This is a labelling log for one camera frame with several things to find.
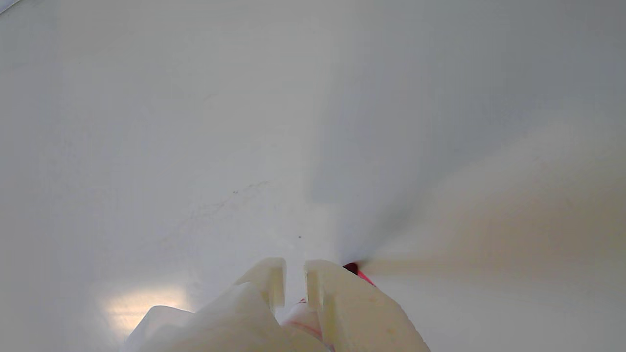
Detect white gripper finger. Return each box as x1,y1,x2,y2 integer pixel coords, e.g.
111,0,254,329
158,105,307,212
161,257,324,352
304,259,431,352

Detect red capped marker pen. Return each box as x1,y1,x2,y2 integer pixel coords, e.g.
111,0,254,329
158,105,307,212
281,262,377,352

